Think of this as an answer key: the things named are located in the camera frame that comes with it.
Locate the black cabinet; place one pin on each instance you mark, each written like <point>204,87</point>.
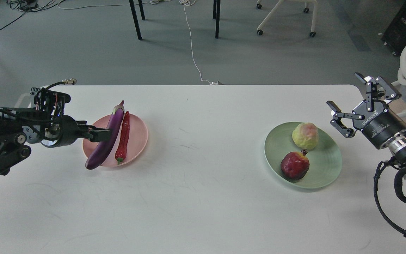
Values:
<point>394,37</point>

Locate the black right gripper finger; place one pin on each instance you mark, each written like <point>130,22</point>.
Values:
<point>378,92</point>
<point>338,115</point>

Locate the red chili pepper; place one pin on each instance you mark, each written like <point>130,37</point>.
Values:
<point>121,151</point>

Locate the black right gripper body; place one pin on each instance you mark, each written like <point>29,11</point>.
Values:
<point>379,123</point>

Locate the green plate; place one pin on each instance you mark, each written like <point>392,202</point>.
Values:
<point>325,160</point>

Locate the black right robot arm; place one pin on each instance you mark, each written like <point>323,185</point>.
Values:
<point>397,146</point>

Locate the red pomegranate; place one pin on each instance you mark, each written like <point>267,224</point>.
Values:
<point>295,165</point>

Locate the green yellow guava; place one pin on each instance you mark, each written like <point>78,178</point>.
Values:
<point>305,135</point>

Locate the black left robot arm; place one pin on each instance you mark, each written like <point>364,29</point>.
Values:
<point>44,123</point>

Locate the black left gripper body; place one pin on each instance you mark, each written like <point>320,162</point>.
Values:
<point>64,133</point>

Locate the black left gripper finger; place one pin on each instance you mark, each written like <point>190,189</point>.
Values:
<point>85,126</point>
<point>100,135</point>

